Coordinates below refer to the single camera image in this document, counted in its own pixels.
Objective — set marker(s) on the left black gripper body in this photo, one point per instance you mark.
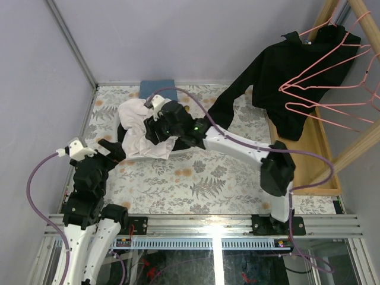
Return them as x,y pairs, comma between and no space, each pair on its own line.
99,152

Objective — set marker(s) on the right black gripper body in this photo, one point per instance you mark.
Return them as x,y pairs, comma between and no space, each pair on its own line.
161,126

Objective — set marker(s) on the white shirt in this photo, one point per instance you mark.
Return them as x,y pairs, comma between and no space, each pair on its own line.
132,114

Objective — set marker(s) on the pink hanger front black shirt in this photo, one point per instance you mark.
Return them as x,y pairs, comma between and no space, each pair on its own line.
283,88

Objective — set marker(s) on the pink hanger of white shirt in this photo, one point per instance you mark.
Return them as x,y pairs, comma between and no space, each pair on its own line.
346,46

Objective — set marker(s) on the pink wire hanger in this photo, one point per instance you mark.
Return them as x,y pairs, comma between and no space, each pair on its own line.
335,114

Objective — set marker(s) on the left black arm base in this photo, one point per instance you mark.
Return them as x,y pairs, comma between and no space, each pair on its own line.
137,226

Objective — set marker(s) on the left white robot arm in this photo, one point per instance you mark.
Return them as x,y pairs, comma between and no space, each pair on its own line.
90,226

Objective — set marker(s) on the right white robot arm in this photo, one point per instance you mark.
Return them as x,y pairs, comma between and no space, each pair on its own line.
170,120

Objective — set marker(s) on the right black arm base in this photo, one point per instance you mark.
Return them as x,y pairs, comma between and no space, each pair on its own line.
268,226

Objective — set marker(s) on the white plastic basket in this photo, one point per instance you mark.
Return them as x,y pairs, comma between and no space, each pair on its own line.
116,122

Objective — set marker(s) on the folded blue cloth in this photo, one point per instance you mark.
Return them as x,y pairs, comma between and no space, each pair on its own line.
161,87

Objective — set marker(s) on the wooden clothes rack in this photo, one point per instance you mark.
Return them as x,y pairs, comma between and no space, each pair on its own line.
324,150

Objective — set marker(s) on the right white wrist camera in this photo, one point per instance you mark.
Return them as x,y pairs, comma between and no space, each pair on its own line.
155,102

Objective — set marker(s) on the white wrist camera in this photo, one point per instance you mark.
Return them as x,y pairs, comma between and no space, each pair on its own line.
77,150
155,102

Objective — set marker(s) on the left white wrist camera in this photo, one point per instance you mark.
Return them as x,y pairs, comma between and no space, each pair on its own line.
77,150

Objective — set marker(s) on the grey slotted cable duct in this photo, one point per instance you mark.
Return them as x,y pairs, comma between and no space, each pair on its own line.
200,244

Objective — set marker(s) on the aluminium mounting rail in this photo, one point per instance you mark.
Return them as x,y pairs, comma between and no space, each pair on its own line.
320,226

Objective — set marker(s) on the aluminium corner frame post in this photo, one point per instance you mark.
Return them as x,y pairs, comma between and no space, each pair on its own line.
75,50

